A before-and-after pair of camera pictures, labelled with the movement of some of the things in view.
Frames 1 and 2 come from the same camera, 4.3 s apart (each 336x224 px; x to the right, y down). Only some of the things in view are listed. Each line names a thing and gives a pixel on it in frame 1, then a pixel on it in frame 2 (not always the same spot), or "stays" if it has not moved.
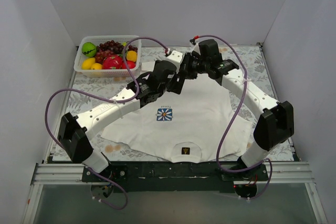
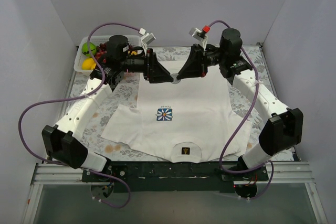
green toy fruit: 88,49 stays
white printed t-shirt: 195,122 stays
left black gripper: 172,82 -> 150,64
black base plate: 189,176 stays
